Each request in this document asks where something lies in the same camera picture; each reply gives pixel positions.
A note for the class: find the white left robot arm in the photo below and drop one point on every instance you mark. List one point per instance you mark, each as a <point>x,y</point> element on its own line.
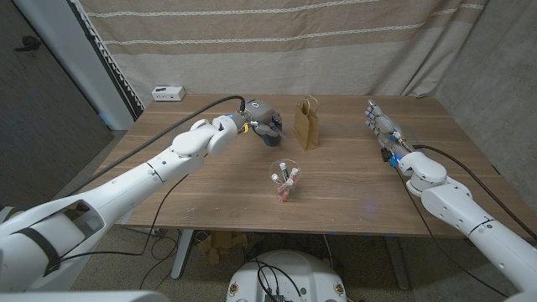
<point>126,189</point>

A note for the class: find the grey table leg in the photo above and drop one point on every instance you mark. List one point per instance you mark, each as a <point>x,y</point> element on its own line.
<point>397,264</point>

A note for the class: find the white power strip box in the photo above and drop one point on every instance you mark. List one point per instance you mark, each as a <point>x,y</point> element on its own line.
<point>168,93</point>

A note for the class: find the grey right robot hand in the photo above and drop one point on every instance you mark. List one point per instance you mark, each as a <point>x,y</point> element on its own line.
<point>384,126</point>

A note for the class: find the white marker black band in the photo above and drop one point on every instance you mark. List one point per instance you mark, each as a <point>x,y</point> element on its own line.
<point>283,171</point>

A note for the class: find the white capped marker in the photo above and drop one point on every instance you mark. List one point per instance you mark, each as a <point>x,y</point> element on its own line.
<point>276,178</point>

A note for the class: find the navy blue mug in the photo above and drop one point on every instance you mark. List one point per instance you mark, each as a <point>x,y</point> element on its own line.
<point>272,140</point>

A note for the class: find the clear plastic cup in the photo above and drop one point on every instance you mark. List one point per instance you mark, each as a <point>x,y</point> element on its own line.
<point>274,168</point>

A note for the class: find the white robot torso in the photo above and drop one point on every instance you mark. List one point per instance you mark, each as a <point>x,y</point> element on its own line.
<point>310,277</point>

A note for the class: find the pile of wooden blocks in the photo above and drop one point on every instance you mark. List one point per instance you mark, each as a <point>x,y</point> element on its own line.
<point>222,243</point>

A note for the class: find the brown paper bag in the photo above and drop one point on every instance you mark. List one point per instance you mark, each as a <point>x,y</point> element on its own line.
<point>306,130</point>

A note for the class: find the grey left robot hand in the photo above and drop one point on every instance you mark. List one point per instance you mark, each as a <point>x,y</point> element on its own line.
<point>262,113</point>

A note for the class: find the beige striped curtain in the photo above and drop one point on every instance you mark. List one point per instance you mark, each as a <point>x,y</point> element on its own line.
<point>272,58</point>

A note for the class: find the white door frame post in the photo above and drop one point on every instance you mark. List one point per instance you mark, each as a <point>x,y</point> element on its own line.
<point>79,63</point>

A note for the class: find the white table leg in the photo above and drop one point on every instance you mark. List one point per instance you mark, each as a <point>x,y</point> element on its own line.
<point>182,256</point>

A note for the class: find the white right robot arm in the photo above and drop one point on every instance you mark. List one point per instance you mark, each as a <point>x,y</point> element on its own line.
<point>461,209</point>

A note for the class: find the white marker red cap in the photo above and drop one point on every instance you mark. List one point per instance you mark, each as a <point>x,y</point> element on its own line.
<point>293,173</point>

